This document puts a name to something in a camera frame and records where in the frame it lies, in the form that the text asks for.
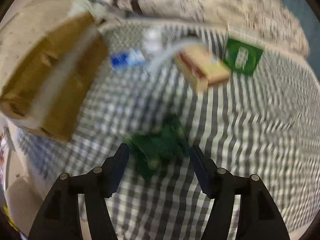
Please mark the checkered bed sheet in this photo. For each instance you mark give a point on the checkered bed sheet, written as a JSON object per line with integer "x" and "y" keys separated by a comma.
{"x": 267, "y": 124}

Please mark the green 666 box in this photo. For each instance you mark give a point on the green 666 box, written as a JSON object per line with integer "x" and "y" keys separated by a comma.
{"x": 241, "y": 57}

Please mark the floral duvet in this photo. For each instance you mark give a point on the floral duvet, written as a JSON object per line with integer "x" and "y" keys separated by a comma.
{"x": 269, "y": 20}

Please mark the green sachet packet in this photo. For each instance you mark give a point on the green sachet packet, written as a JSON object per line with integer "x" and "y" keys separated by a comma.
{"x": 155, "y": 150}

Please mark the cardboard box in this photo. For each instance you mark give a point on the cardboard box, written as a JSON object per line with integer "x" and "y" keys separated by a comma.
{"x": 47, "y": 88}

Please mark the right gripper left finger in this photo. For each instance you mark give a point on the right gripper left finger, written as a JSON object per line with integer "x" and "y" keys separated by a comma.
{"x": 59, "y": 216}

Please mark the teal curtain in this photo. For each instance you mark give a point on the teal curtain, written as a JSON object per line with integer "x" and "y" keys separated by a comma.
{"x": 310, "y": 25}

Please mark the brown beige medicine box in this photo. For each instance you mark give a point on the brown beige medicine box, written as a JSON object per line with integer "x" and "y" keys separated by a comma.
{"x": 201, "y": 68}

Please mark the white curved tube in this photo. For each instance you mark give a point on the white curved tube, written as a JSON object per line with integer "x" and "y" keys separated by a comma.
{"x": 171, "y": 50}

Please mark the plastic water bottle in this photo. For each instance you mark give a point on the plastic water bottle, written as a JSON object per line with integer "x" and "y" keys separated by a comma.
{"x": 126, "y": 59}

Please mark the mint green towel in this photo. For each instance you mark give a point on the mint green towel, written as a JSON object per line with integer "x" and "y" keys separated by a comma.
{"x": 98, "y": 11}

